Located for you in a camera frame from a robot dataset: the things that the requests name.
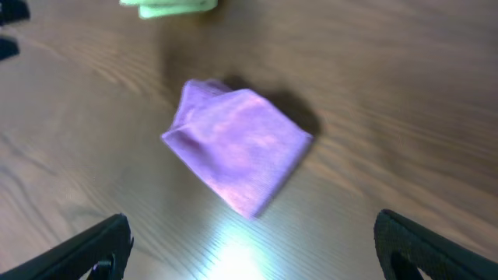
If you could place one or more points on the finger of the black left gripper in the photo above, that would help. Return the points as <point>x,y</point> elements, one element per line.
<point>8,48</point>
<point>13,11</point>

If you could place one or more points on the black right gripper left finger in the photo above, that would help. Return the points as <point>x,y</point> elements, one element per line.
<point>101,252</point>

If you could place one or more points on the folded green cloth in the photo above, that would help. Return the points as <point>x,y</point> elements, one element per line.
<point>149,9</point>

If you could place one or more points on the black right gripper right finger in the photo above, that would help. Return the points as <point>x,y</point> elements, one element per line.
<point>406,250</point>

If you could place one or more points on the purple microfiber cloth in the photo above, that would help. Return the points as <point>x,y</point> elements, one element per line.
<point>237,142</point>

